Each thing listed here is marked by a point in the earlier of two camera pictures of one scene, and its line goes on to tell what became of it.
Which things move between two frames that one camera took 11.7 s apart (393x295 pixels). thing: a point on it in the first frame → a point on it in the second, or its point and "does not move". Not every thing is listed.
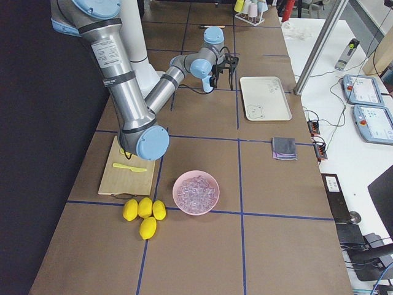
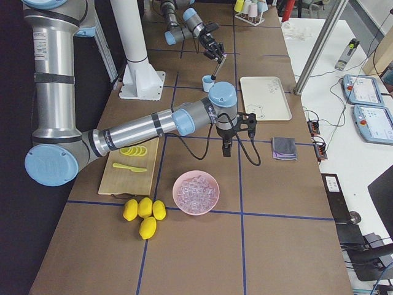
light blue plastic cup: [206, 86] does not move
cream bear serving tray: [264, 99] does not move
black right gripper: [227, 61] → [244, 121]
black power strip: [320, 150] does not move
